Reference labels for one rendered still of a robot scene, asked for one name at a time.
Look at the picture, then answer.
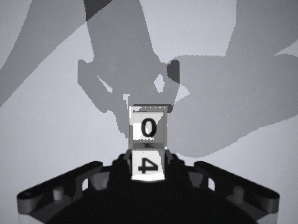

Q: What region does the white rectangular tray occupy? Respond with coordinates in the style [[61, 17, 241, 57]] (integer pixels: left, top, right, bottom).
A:
[[130, 107, 167, 149]]

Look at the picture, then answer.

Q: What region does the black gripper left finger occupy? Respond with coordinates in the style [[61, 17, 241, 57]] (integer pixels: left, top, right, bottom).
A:
[[16, 149, 132, 224]]

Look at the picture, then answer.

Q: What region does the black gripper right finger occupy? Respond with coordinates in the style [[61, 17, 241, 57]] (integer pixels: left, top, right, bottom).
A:
[[164, 149, 280, 224]]

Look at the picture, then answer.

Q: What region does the white cube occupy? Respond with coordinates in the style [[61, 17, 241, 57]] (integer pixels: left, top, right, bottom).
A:
[[132, 143, 165, 181], [133, 111, 164, 143]]

